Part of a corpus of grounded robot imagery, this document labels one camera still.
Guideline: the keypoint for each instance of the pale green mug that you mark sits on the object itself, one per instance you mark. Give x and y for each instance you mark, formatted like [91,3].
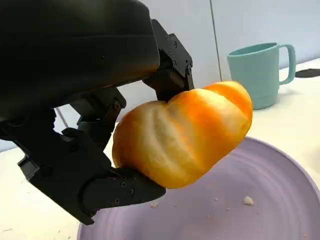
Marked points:
[252,80]

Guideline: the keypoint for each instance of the orange white toy bread roll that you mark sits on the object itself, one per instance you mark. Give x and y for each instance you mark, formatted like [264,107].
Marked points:
[187,140]

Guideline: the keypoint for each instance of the white bread crumb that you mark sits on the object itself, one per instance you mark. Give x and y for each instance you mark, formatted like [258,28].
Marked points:
[248,200]

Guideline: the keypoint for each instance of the lilac plate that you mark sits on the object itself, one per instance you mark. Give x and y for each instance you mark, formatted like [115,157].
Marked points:
[250,212]

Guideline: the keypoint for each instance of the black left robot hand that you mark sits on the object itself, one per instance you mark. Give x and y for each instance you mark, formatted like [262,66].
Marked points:
[75,50]

